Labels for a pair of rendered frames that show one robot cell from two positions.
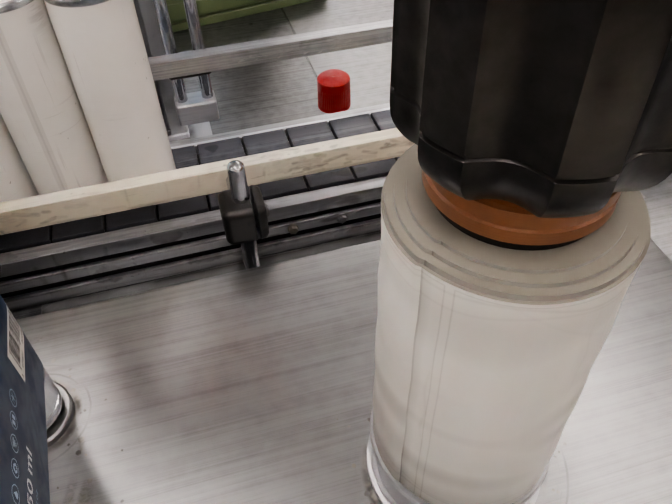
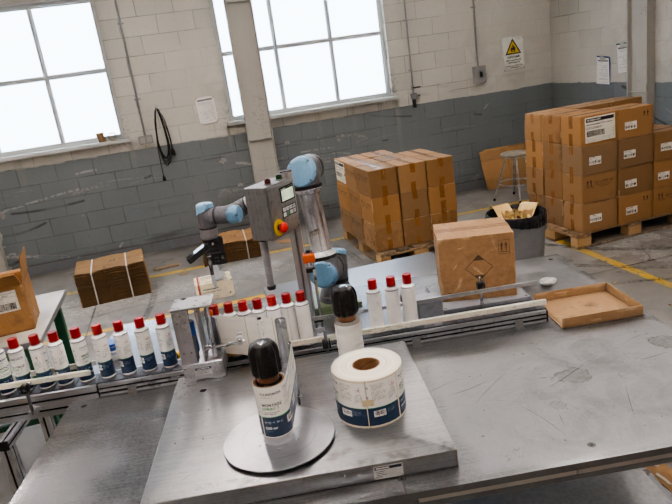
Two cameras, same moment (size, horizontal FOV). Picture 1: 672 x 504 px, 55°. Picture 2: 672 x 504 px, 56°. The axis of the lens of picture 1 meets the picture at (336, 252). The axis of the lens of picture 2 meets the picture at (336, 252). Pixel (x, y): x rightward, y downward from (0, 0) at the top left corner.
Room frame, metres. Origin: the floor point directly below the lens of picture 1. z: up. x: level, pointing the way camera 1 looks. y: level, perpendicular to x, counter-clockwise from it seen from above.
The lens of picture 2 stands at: (-1.66, -0.42, 1.85)
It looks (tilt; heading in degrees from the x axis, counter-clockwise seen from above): 17 degrees down; 11
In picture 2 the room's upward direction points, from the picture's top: 8 degrees counter-clockwise
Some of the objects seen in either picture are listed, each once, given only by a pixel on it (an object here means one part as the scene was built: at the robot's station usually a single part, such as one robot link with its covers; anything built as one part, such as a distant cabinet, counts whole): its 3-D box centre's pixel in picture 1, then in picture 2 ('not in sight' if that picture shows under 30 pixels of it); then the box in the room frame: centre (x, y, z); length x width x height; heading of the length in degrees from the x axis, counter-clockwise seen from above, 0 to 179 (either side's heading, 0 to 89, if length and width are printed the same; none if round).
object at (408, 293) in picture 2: not in sight; (409, 299); (0.49, -0.23, 0.98); 0.05 x 0.05 x 0.20
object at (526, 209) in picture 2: not in sight; (519, 224); (3.06, -0.89, 0.50); 0.42 x 0.41 x 0.28; 114
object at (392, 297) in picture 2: not in sight; (393, 302); (0.47, -0.17, 0.98); 0.05 x 0.05 x 0.20
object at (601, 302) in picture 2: not in sight; (585, 304); (0.66, -0.88, 0.85); 0.30 x 0.26 x 0.04; 105
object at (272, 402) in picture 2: not in sight; (270, 390); (-0.22, 0.10, 1.04); 0.09 x 0.09 x 0.29
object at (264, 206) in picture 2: not in sight; (273, 208); (0.46, 0.21, 1.38); 0.17 x 0.10 x 0.19; 160
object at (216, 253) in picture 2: not in sight; (214, 251); (0.81, 0.61, 1.14); 0.09 x 0.08 x 0.12; 114
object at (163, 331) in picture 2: not in sight; (165, 340); (0.26, 0.63, 0.98); 0.05 x 0.05 x 0.20
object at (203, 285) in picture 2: not in sight; (214, 286); (0.79, 0.64, 0.99); 0.16 x 0.12 x 0.07; 114
